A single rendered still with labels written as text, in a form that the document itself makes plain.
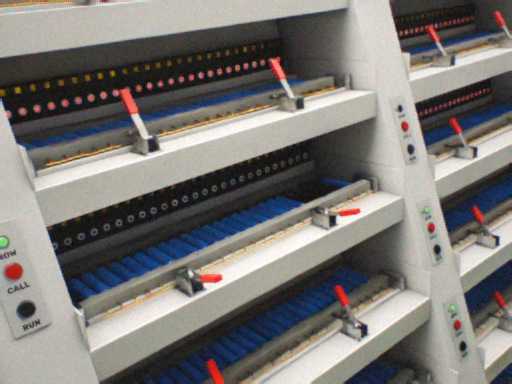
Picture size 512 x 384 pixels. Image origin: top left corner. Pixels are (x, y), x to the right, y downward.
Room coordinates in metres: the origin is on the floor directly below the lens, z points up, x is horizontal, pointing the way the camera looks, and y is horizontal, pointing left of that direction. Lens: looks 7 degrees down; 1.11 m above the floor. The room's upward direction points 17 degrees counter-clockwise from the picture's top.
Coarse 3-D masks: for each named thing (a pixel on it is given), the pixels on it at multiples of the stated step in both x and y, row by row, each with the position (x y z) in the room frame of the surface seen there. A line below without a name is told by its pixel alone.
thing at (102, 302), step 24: (336, 192) 0.94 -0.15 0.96; (360, 192) 0.97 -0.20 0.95; (288, 216) 0.86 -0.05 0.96; (240, 240) 0.80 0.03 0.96; (168, 264) 0.74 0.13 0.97; (192, 264) 0.75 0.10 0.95; (120, 288) 0.69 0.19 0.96; (144, 288) 0.71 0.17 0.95; (168, 288) 0.71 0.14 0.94; (96, 312) 0.67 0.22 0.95
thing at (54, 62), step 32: (416, 0) 1.39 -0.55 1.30; (448, 0) 1.47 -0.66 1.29; (192, 32) 1.00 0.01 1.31; (224, 32) 1.04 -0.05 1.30; (256, 32) 1.08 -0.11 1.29; (0, 64) 0.81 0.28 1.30; (32, 64) 0.83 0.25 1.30; (64, 64) 0.86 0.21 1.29; (96, 64) 0.89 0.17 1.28; (128, 64) 0.92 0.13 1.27; (192, 96) 0.98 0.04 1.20
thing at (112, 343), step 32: (352, 160) 1.03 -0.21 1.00; (384, 192) 0.98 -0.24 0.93; (160, 224) 0.87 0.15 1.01; (352, 224) 0.87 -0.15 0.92; (384, 224) 0.93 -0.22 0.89; (64, 256) 0.78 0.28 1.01; (256, 256) 0.79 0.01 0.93; (288, 256) 0.79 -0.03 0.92; (320, 256) 0.83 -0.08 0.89; (224, 288) 0.72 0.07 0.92; (256, 288) 0.76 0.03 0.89; (128, 320) 0.66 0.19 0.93; (160, 320) 0.66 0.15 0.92; (192, 320) 0.69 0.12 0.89; (96, 352) 0.61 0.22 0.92; (128, 352) 0.64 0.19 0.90
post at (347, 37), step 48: (384, 0) 1.00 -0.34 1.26; (288, 48) 1.10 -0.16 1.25; (336, 48) 1.01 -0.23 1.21; (384, 48) 0.98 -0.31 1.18; (384, 96) 0.96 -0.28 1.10; (336, 144) 1.06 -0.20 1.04; (384, 144) 0.96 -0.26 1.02; (432, 192) 1.00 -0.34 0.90; (384, 240) 1.01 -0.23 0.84; (432, 288) 0.96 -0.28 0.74; (432, 336) 0.97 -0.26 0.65
